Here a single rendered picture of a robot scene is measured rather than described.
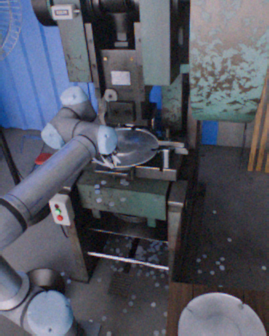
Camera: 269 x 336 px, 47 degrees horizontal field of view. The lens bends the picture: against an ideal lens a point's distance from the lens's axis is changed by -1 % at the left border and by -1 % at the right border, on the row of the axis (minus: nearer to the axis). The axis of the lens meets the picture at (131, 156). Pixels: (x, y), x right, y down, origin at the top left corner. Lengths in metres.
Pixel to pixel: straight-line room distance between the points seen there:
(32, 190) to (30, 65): 2.26
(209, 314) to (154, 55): 0.92
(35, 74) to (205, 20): 2.29
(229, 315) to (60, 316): 0.61
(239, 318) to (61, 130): 0.88
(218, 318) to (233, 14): 0.97
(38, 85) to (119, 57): 1.83
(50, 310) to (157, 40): 0.87
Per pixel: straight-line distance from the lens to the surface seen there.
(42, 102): 3.00
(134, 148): 1.27
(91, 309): 1.73
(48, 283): 1.85
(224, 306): 1.28
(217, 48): 0.77
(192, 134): 1.59
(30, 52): 2.85
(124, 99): 1.24
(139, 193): 1.28
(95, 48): 1.17
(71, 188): 1.37
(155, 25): 1.07
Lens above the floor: 1.49
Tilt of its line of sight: 35 degrees down
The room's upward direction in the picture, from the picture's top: 5 degrees counter-clockwise
